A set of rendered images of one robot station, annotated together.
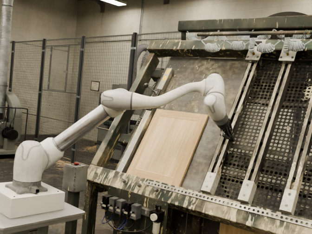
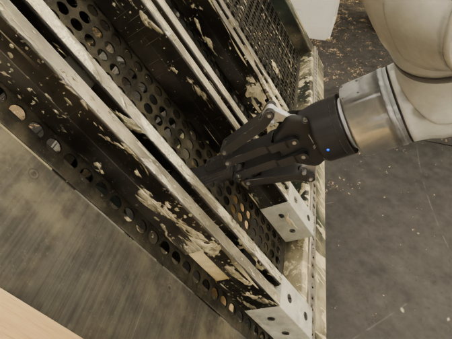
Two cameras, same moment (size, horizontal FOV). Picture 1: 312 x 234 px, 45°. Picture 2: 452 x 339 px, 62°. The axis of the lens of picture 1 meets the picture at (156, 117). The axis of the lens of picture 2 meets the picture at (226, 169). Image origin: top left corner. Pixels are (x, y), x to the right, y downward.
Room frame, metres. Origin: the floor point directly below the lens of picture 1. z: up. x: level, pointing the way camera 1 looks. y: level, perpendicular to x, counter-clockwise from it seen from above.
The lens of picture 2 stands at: (2.47, -0.11, 1.62)
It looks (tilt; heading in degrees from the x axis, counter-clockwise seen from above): 44 degrees down; 246
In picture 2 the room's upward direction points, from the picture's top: straight up
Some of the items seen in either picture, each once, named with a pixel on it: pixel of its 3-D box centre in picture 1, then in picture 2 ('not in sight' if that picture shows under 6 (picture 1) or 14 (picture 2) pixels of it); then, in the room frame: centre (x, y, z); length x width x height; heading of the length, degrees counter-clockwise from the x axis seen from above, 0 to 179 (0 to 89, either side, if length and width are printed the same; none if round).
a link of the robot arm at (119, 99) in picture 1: (116, 99); not in sight; (2.14, 0.24, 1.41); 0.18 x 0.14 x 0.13; 88
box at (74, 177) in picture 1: (74, 177); not in sight; (2.56, 0.52, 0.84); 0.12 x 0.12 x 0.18; 56
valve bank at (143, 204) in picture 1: (128, 213); not in sight; (2.37, 0.12, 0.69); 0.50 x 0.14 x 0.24; 56
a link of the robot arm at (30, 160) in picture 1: (29, 159); not in sight; (2.12, 0.70, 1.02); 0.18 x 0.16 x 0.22; 178
